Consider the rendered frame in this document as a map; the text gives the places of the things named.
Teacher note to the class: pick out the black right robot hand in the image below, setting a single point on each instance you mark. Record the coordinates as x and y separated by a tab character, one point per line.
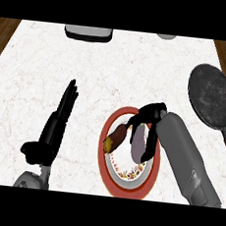
151	115

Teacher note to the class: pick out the pale purple oval vegetable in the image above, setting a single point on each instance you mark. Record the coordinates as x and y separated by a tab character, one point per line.
138	144

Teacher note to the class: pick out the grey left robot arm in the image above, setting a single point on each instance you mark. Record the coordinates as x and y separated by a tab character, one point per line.
34	179

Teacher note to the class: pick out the grey and black appliance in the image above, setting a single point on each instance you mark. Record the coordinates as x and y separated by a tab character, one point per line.
88	33

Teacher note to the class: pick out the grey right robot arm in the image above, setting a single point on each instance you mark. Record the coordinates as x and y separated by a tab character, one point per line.
185	162

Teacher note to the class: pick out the dark brown eggplant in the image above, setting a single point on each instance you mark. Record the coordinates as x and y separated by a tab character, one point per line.
116	139

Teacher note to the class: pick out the dark grey frying pan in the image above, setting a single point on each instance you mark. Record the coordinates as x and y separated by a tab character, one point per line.
213	99

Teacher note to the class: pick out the pale grey round object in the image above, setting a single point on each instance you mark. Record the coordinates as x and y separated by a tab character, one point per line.
166	36

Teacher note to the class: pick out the red-rimmed floral plate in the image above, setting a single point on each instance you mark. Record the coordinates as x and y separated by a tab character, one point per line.
124	175

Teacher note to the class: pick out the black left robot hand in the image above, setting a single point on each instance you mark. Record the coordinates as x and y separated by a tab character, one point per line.
51	135

